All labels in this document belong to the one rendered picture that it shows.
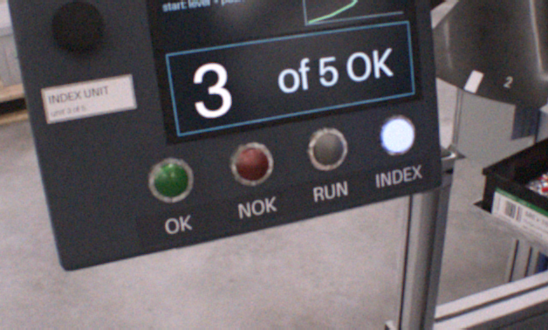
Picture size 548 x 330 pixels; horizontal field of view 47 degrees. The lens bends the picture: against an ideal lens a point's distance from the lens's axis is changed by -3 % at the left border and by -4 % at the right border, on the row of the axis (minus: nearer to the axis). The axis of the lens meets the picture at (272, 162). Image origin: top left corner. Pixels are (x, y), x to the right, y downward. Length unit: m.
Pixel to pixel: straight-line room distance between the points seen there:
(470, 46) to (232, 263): 1.35
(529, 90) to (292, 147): 0.66
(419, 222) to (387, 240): 1.73
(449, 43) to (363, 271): 1.22
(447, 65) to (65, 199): 0.76
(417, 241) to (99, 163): 0.30
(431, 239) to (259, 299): 1.47
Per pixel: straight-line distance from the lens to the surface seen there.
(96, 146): 0.38
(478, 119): 2.65
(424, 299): 0.64
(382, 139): 0.43
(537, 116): 1.40
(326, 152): 0.41
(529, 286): 0.74
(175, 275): 2.17
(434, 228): 0.58
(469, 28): 1.06
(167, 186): 0.38
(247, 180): 0.40
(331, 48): 0.41
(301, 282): 2.10
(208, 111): 0.39
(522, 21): 1.07
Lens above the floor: 1.30
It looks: 28 degrees down
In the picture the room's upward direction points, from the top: 2 degrees counter-clockwise
